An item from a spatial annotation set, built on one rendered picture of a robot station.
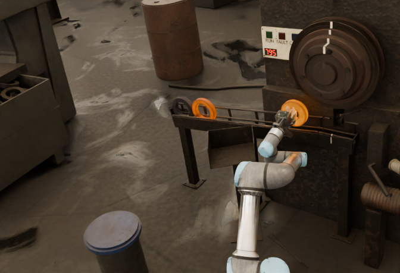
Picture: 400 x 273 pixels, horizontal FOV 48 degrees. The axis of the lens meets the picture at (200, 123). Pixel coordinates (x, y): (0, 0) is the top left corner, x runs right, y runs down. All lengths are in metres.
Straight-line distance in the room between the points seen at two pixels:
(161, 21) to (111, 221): 2.82
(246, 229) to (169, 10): 3.31
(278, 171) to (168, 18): 3.22
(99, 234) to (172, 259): 0.57
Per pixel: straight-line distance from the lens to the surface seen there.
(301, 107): 2.50
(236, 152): 2.66
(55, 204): 3.70
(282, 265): 1.99
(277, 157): 2.39
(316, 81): 2.33
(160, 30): 5.01
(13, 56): 4.39
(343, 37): 2.27
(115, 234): 2.55
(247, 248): 2.01
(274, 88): 2.74
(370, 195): 2.49
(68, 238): 3.33
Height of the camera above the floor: 2.07
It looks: 29 degrees down
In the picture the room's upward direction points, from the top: 9 degrees counter-clockwise
